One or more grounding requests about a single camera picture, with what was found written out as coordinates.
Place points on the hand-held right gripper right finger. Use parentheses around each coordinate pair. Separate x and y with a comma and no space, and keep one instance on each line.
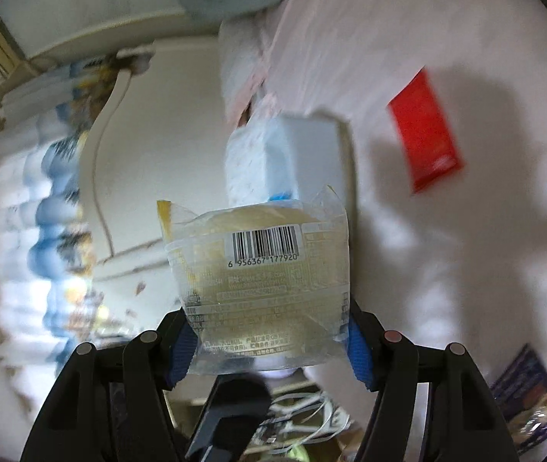
(360,349)

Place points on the clear pastry packet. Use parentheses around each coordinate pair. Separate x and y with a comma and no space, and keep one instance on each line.
(259,288)

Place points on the dark blue snack packet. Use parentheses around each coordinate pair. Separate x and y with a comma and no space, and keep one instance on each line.
(530,404)

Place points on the white foam box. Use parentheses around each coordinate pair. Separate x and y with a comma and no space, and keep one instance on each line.
(302,159)

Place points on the stack of white tissue packs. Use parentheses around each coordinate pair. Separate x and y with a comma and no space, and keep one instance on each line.
(33,211)

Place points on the black blurred object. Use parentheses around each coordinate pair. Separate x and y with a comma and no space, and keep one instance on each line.
(230,418)

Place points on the red snack packet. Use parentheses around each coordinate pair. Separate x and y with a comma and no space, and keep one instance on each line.
(425,130)

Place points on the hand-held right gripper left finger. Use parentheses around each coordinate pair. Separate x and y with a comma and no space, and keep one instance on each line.
(182,346)

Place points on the pink pillow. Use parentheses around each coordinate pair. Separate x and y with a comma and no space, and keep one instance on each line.
(244,67)

